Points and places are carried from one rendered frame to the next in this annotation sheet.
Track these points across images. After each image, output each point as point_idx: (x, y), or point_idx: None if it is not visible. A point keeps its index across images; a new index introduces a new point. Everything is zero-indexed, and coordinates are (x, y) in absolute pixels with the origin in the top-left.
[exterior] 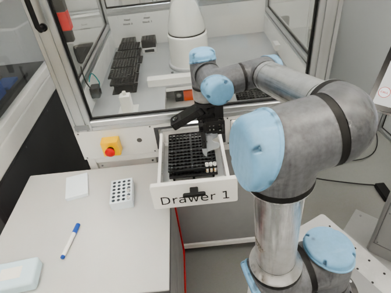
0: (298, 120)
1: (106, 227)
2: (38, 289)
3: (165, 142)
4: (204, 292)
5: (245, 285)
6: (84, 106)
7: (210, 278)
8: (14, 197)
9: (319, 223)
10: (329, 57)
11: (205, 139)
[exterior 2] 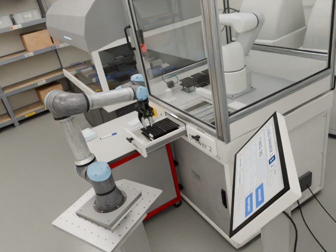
0: (52, 94)
1: (119, 139)
2: (87, 142)
3: None
4: (168, 224)
5: (185, 240)
6: (146, 87)
7: (179, 222)
8: None
9: (154, 191)
10: (220, 108)
11: (138, 117)
